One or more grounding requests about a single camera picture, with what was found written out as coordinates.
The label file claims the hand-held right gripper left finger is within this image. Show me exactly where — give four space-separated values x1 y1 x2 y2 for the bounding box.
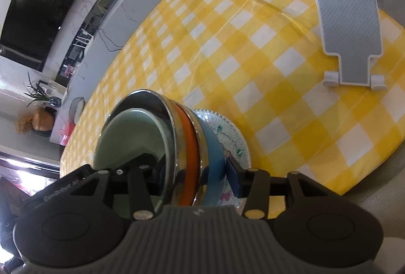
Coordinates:
63 158 167 221

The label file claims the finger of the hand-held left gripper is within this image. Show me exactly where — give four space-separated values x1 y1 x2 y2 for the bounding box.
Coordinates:
83 151 158 181

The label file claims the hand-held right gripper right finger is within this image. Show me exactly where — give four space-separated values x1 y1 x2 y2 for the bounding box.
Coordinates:
227 156 336 221

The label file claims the green ceramic bowl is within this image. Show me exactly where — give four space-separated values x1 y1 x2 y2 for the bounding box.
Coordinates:
95 107 168 221

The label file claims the clear glass patterned plate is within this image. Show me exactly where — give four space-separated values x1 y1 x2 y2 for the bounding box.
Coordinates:
191 108 251 215

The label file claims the orange steel bowl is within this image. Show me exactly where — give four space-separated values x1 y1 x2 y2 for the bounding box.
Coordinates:
101 89 203 209

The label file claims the pink plastic basket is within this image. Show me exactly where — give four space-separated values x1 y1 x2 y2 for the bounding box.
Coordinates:
58 122 75 145

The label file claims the brown round vase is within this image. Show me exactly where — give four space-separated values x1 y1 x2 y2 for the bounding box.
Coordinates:
33 108 56 132

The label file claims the dried flower bunch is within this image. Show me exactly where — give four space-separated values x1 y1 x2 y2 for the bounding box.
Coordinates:
16 114 34 135

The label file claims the round grey stool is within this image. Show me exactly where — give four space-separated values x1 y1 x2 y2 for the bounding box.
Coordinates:
68 97 86 123

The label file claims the green plant in blue vase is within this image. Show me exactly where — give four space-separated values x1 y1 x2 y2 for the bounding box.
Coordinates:
24 71 62 108

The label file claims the portrait drawing card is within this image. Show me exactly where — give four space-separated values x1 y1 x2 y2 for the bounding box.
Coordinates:
44 79 65 94

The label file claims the yellow checked tablecloth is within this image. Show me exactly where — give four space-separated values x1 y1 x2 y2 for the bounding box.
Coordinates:
60 0 405 221

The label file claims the white router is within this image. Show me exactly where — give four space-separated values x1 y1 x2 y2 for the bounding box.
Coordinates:
74 25 95 48

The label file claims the white television cabinet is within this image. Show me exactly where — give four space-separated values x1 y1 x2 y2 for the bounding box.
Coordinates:
49 0 219 148

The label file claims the black flat television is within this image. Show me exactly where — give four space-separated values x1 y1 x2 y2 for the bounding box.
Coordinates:
0 0 92 72

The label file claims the white grey phone stand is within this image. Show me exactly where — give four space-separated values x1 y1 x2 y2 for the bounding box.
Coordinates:
314 0 388 91

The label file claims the black power cable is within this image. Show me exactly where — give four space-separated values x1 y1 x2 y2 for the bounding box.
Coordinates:
96 27 124 53

